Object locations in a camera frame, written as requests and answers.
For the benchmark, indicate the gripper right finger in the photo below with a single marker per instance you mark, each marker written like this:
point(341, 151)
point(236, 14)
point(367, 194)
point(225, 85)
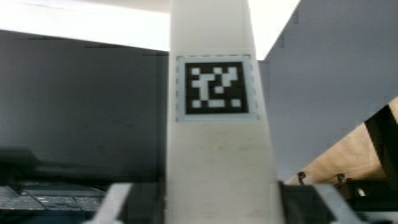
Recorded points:
point(314, 205)

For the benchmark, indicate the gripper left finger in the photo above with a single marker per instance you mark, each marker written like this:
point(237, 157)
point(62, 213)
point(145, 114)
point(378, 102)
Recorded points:
point(131, 206)

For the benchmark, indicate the white desk leg with tag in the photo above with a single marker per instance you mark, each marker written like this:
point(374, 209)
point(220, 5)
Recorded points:
point(223, 187)

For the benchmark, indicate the white desk top panel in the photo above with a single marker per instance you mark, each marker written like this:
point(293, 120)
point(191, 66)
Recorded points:
point(90, 26)

